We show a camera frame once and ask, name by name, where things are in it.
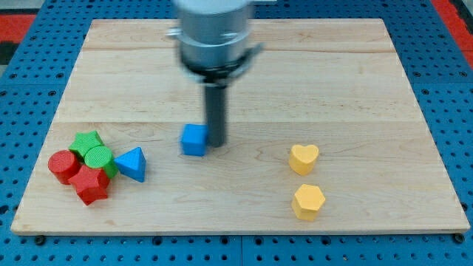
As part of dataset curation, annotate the red star block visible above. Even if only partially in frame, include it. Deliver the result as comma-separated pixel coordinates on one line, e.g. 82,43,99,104
69,165,110,205

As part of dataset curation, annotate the blue triangle block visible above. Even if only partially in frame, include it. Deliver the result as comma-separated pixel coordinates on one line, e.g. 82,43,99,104
114,147,146,183

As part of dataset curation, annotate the yellow hexagon block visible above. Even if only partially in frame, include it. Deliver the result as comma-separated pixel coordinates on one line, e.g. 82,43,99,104
291,184,326,222

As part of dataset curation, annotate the blue cube block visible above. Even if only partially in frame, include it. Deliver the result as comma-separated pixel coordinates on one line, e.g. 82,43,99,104
180,123,208,157

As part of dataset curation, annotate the green cylinder block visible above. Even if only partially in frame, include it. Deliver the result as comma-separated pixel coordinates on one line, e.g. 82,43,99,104
84,146,118,179

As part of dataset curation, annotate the yellow heart block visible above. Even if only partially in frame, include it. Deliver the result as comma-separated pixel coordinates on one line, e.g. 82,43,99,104
288,144,319,176

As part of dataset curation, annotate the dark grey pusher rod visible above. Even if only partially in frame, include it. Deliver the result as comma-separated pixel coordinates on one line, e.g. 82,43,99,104
204,84,226,147

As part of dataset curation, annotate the red cylinder block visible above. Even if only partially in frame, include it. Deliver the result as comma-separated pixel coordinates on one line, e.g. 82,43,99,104
47,150,81,185

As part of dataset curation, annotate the green star block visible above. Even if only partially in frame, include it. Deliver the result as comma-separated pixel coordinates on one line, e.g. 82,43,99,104
68,130,103,161

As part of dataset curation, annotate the wooden board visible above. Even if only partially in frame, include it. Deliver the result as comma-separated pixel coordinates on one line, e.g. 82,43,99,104
11,19,470,236

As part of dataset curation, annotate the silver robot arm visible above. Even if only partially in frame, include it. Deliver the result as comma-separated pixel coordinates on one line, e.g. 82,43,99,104
168,0,263,147

